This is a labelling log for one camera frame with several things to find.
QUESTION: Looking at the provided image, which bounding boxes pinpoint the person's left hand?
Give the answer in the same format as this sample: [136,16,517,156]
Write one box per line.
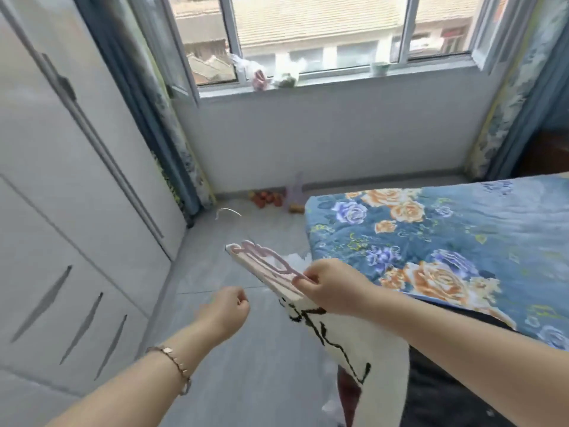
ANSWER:
[193,286,251,350]

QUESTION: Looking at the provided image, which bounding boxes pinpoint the person's right hand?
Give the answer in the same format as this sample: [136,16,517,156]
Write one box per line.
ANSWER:
[291,258,388,317]

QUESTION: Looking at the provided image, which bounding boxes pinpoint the white knit cardigan black trim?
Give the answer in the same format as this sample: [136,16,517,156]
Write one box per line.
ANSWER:
[224,242,411,427]

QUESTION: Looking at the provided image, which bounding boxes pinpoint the pink heart hanger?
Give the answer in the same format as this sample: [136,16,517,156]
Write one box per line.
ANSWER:
[215,206,322,303]

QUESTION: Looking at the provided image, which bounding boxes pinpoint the white glossy wardrobe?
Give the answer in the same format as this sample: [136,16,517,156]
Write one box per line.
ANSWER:
[0,0,187,427]

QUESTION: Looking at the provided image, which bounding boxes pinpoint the person's left forearm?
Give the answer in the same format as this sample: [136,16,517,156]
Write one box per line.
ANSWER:
[44,317,223,427]

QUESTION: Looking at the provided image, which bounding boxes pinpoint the person's right forearm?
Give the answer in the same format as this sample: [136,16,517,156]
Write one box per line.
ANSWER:
[371,288,569,427]

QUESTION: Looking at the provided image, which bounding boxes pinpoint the orange slippers on floor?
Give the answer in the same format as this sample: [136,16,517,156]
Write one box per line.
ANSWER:
[248,190,308,215]

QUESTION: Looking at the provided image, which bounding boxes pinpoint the blue floral bed quilt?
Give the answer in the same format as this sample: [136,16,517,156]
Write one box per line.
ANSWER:
[304,173,569,352]

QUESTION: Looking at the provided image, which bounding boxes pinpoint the white framed window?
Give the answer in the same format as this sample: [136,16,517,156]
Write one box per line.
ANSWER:
[129,0,534,101]

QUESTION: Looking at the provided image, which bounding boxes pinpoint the white green bundle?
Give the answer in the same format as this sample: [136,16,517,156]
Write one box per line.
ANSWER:
[271,60,302,88]

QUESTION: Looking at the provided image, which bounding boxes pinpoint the blue floral curtain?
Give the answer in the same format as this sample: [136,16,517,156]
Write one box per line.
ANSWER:
[464,0,569,182]
[73,0,218,227]

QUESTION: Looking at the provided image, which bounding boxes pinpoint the dark wooden nightstand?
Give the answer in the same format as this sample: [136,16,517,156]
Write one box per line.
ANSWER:
[515,128,569,179]

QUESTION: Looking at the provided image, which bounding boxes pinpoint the clear plastic bag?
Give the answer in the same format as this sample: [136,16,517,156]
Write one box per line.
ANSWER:
[229,53,255,83]

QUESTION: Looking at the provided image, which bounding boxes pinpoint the silver link bracelet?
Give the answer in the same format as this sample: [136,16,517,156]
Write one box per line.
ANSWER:
[145,345,192,396]

